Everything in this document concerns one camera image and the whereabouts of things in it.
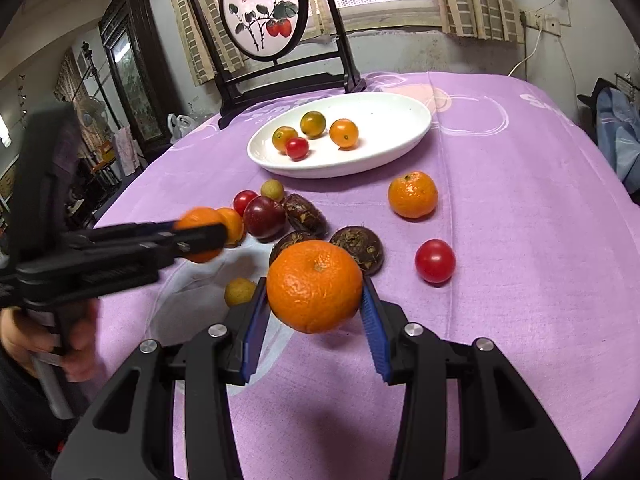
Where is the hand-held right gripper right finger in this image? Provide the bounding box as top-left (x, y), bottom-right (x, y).
top-left (361, 276), bottom-right (583, 480)

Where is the white oval plate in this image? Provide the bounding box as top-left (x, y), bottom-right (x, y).
top-left (247, 92), bottom-right (432, 179)

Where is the small red cherry tomato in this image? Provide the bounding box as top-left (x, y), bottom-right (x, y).
top-left (285, 136), bottom-right (310, 162)
top-left (233, 190), bottom-right (260, 217)

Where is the yellow-brown longan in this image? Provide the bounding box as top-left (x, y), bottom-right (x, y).
top-left (223, 277), bottom-right (258, 308)

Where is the purple printed tablecloth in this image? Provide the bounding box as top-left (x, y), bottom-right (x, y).
top-left (92, 71), bottom-right (640, 480)

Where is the large red cherry tomato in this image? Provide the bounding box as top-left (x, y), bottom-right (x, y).
top-left (414, 239), bottom-right (457, 284)

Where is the white plastic bag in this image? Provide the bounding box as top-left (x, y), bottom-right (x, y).
top-left (167, 112), bottom-right (198, 145)

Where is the yellow-orange cherry tomato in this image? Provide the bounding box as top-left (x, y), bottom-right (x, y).
top-left (272, 126), bottom-right (299, 152)

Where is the person's left hand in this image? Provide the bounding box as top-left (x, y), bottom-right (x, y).
top-left (0, 300), bottom-right (101, 383)

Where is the dark brown water chestnut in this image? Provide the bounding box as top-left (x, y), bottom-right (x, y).
top-left (269, 231), bottom-right (313, 268)
top-left (283, 193), bottom-right (329, 239)
top-left (328, 226), bottom-right (385, 277)

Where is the green-orange cherry tomato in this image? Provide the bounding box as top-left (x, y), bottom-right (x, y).
top-left (300, 110), bottom-right (327, 139)

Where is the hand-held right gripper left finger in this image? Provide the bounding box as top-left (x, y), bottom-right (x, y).
top-left (50, 276), bottom-right (271, 480)

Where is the blue clothing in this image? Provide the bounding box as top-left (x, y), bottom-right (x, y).
top-left (595, 85), bottom-right (640, 196)

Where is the dark purple passion fruit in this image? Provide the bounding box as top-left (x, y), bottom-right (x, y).
top-left (243, 195), bottom-right (287, 240)

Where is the yellow-green small fruit cluster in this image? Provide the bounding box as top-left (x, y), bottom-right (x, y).
top-left (260, 179), bottom-right (286, 203)

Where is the dark wooden cabinet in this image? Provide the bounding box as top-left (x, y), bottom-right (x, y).
top-left (98, 0), bottom-right (173, 161)

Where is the hanging pale cloth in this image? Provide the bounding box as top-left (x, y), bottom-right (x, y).
top-left (112, 127), bottom-right (143, 176)

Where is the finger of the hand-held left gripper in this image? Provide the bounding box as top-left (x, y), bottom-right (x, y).
top-left (70, 222), bottom-right (228, 271)
top-left (92, 217), bottom-right (183, 243)

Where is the white cable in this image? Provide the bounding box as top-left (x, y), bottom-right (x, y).
top-left (507, 27), bottom-right (543, 78)

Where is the orange cherry tomato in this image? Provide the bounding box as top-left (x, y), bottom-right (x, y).
top-left (329, 118), bottom-right (359, 149)

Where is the white wall socket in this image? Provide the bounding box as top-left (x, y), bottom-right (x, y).
top-left (520, 9), bottom-right (561, 31)

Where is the electric fan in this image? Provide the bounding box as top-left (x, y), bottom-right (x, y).
top-left (75, 97), bottom-right (108, 141)

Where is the large orange mandarin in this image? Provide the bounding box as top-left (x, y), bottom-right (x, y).
top-left (266, 240), bottom-right (364, 335)
top-left (388, 170), bottom-right (439, 220)

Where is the small orange kumquat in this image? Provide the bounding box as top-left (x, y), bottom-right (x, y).
top-left (215, 207), bottom-right (245, 248)
top-left (177, 207), bottom-right (226, 264)

